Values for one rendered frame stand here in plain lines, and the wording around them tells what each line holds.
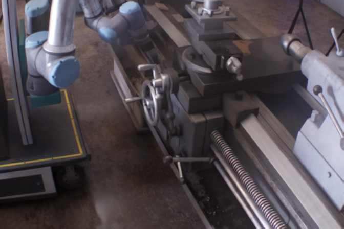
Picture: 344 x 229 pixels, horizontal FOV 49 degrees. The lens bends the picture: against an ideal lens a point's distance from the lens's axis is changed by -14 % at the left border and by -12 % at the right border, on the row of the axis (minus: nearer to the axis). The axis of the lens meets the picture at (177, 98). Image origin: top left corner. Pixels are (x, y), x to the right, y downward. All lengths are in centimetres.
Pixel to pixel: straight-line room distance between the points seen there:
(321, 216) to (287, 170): 24
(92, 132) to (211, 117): 134
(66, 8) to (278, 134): 95
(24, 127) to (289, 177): 143
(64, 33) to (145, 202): 113
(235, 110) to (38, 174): 113
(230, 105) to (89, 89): 183
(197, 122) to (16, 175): 106
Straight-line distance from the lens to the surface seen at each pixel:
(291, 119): 188
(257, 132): 156
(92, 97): 320
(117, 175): 254
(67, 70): 174
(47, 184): 230
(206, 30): 172
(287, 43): 163
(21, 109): 218
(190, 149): 173
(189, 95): 164
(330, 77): 139
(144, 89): 197
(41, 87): 194
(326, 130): 138
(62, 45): 172
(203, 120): 166
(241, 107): 162
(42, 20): 232
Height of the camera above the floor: 178
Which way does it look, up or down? 34 degrees down
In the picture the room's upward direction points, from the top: 4 degrees clockwise
